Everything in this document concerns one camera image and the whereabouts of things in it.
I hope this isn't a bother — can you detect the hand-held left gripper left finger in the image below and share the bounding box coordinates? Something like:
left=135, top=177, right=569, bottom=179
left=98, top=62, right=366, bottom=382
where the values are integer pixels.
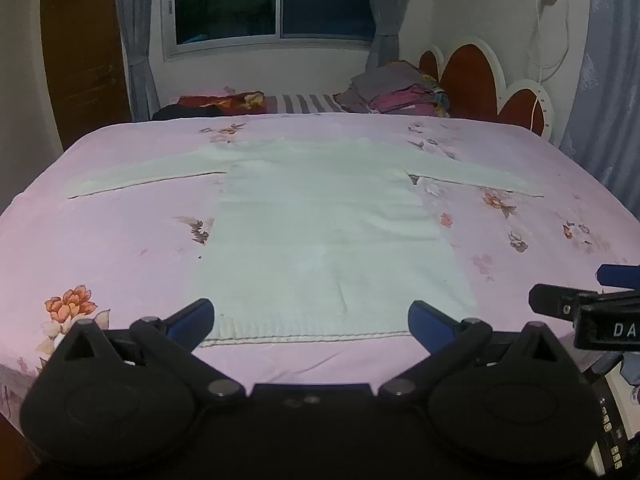
left=42, top=298, right=247, bottom=404

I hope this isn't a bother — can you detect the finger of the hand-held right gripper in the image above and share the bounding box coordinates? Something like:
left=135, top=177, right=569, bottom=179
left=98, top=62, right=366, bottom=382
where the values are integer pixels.
left=596, top=263, right=640, bottom=287
left=528, top=283, right=601, bottom=319

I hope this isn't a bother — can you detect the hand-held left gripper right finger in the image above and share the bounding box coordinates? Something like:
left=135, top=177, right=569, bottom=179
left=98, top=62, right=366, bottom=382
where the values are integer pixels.
left=379, top=300, right=577, bottom=404

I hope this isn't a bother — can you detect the white knit sweater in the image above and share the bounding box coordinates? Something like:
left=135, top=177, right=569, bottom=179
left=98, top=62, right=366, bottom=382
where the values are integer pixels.
left=65, top=137, right=548, bottom=346

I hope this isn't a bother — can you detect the pile of folded clothes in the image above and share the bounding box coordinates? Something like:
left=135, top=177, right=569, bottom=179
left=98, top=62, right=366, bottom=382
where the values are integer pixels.
left=334, top=62, right=451, bottom=117

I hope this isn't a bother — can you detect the pink floral bed sheet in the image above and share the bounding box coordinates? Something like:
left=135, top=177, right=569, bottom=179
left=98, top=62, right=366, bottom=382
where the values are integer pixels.
left=0, top=110, right=640, bottom=441

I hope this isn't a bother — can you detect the black cloth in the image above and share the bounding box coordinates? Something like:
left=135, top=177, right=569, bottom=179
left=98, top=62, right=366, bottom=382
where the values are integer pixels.
left=151, top=104, right=221, bottom=121

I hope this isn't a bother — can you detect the red and white headboard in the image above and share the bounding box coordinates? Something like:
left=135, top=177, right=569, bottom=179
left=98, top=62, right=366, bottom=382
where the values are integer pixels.
left=417, top=37, right=556, bottom=146

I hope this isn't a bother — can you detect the grey striped pillow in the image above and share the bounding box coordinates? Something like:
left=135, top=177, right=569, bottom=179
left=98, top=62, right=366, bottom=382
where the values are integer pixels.
left=265, top=92, right=348, bottom=114

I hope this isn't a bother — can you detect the brown wooden wardrobe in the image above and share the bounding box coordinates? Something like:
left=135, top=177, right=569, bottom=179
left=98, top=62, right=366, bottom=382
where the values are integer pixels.
left=40, top=0, right=132, bottom=151

